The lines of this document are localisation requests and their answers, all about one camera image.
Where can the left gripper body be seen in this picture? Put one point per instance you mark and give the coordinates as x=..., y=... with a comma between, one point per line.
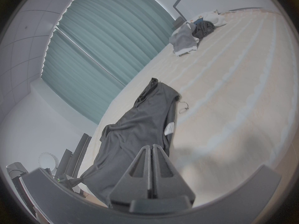
x=71, y=181

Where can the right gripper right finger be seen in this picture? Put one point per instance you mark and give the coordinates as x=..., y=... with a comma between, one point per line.
x=172, y=188

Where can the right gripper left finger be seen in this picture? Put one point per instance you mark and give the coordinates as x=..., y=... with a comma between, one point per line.
x=130, y=190

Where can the black T-shirt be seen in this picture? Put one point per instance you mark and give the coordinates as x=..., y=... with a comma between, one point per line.
x=144, y=125

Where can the bed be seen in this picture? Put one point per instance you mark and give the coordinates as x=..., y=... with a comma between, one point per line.
x=222, y=90

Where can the black chest of drawers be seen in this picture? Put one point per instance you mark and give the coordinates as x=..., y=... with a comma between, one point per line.
x=77, y=155

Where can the blue-green curtain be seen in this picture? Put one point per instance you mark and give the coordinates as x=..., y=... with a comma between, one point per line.
x=77, y=78
x=112, y=27

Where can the grey and white garment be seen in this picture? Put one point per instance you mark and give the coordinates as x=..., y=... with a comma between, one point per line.
x=183, y=38

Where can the black shiny garment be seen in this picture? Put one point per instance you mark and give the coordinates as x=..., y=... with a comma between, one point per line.
x=204, y=29

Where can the grey bedside table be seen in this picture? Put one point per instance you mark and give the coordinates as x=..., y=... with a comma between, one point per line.
x=179, y=22

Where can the dark blue garment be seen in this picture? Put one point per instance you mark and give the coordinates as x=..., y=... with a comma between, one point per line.
x=199, y=20

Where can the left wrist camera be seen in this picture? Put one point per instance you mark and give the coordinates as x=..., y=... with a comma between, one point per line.
x=60, y=178

